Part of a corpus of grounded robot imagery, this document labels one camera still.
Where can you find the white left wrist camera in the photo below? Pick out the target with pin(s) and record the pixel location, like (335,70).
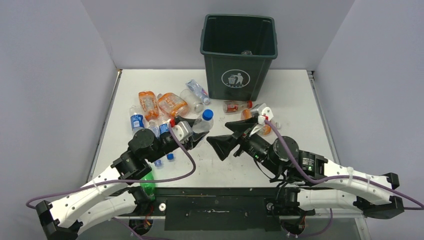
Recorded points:
(180,131)

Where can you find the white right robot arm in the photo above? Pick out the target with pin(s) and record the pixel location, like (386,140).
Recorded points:
(311,181)

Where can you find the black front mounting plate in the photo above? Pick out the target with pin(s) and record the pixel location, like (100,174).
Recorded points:
(226,209)

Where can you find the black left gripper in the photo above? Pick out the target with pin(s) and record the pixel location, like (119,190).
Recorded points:
(190,143)

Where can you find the bottles inside bin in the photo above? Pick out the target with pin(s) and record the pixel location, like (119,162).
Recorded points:
(247,52)

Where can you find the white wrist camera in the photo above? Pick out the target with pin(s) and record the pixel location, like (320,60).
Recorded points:
(262,112)
(180,131)

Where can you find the aluminium rail frame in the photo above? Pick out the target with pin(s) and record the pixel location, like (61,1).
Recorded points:
(327,129)

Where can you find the dark green plastic trash bin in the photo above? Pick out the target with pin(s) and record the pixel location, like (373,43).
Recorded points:
(229,74)

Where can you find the small brown red-capped bottle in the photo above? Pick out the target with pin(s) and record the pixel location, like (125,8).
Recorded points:
(233,106)

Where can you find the clear bottle blue label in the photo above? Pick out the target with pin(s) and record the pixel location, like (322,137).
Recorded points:
(204,122)

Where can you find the light blue water bottle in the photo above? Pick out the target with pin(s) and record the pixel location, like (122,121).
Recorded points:
(152,125)

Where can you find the crushed orange bottle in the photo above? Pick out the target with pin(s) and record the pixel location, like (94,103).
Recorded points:
(266,129)
(149,105)
(173,105)

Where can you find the crushed clear bottle white cap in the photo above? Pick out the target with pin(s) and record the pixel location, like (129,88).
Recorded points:
(199,91)

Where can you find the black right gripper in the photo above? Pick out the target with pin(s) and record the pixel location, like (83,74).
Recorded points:
(223,145)

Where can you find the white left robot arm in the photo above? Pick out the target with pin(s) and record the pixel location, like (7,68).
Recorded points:
(111,193)

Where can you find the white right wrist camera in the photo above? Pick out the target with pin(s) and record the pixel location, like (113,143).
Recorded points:
(262,112)

